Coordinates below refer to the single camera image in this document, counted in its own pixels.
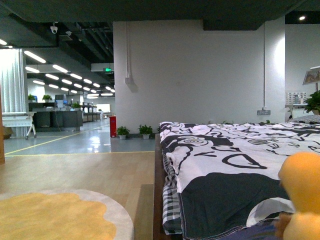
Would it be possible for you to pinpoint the orange plush dinosaur toy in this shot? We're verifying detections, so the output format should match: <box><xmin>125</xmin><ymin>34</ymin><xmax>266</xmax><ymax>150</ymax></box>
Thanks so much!
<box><xmin>275</xmin><ymin>152</ymin><xmax>320</xmax><ymax>240</ymax></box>

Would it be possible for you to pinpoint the small potted plant right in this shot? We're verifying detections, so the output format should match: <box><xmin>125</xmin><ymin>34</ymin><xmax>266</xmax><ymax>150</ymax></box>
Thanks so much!
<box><xmin>138</xmin><ymin>124</ymin><xmax>153</xmax><ymax>140</ymax></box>

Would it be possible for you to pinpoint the small potted plant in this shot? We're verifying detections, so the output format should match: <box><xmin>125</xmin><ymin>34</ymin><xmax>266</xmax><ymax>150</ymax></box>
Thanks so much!
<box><xmin>116</xmin><ymin>126</ymin><xmax>130</xmax><ymax>140</ymax></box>
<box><xmin>138</xmin><ymin>124</ymin><xmax>153</xmax><ymax>140</ymax></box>

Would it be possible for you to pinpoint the small potted plant left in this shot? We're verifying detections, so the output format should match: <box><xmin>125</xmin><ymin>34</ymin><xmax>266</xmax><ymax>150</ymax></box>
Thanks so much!
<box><xmin>116</xmin><ymin>126</ymin><xmax>130</xmax><ymax>140</ymax></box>

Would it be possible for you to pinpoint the red fire extinguisher cabinet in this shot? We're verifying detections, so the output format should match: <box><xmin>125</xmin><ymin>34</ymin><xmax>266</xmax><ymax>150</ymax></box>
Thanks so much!
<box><xmin>109</xmin><ymin>116</ymin><xmax>117</xmax><ymax>138</ymax></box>

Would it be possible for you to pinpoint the green exit sign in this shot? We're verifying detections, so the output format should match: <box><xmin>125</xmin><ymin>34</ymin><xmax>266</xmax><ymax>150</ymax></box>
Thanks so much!
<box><xmin>104</xmin><ymin>67</ymin><xmax>113</xmax><ymax>73</ymax></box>

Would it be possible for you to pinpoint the black and white bed quilt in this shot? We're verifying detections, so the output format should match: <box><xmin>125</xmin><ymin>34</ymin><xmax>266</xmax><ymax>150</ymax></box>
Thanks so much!
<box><xmin>159</xmin><ymin>122</ymin><xmax>320</xmax><ymax>240</ymax></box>

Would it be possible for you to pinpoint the dark office counter desk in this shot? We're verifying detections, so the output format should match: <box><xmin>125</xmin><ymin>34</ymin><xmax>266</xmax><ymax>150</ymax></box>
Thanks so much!
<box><xmin>28</xmin><ymin>102</ymin><xmax>83</xmax><ymax>132</ymax></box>

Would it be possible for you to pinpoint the white folding table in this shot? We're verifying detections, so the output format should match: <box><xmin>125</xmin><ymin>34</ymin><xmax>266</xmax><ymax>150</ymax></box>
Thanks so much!
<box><xmin>2</xmin><ymin>111</ymin><xmax>37</xmax><ymax>140</ymax></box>

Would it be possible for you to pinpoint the yellow and grey round rug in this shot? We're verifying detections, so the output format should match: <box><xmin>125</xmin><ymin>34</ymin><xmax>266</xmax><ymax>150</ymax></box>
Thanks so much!
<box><xmin>0</xmin><ymin>189</ymin><xmax>135</xmax><ymax>240</ymax></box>

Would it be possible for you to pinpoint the striped pillow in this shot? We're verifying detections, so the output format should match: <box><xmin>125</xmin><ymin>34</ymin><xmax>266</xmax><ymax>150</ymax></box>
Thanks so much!
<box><xmin>290</xmin><ymin>115</ymin><xmax>320</xmax><ymax>125</ymax></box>

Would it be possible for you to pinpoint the potted green plant right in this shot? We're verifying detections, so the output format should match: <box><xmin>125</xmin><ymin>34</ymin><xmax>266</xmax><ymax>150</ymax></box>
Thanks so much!
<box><xmin>303</xmin><ymin>90</ymin><xmax>320</xmax><ymax>115</ymax></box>

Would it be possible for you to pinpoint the framed picture on stand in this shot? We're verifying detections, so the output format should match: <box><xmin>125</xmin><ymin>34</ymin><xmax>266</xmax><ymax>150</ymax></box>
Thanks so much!
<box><xmin>302</xmin><ymin>66</ymin><xmax>320</xmax><ymax>85</ymax></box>

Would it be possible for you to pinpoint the white wall junction box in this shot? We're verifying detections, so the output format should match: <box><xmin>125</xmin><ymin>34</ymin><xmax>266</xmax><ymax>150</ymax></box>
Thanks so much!
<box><xmin>124</xmin><ymin>77</ymin><xmax>134</xmax><ymax>86</ymax></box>

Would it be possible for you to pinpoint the grey wall power outlet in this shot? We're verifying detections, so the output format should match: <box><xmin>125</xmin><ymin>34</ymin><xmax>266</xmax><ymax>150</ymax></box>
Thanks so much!
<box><xmin>257</xmin><ymin>109</ymin><xmax>271</xmax><ymax>116</ymax></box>

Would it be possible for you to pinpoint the dark wooden bed frame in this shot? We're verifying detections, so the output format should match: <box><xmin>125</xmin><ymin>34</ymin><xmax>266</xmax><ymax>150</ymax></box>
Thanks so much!
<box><xmin>134</xmin><ymin>132</ymin><xmax>183</xmax><ymax>240</ymax></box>

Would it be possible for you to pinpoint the white security dome camera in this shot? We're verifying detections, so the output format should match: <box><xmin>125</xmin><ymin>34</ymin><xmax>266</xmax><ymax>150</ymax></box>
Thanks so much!
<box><xmin>50</xmin><ymin>25</ymin><xmax>58</xmax><ymax>34</ymax></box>

